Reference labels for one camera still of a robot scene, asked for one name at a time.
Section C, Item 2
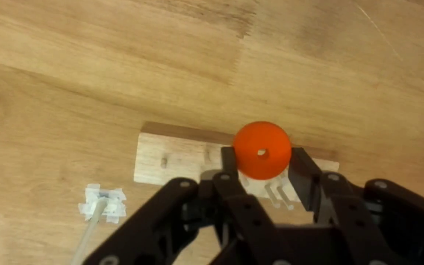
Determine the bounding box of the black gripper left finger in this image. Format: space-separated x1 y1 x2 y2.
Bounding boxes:
82 148 281 265

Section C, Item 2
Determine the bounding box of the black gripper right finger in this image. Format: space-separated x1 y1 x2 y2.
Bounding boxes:
272 148 424 265

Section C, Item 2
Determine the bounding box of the orange disc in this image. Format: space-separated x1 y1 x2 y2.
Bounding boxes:
233 121 292 181

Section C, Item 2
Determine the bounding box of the wooden peg block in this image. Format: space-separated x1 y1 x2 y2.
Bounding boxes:
133 121 342 208

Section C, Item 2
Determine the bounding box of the white stick on base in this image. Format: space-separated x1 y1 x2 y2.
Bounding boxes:
69 183 127 265

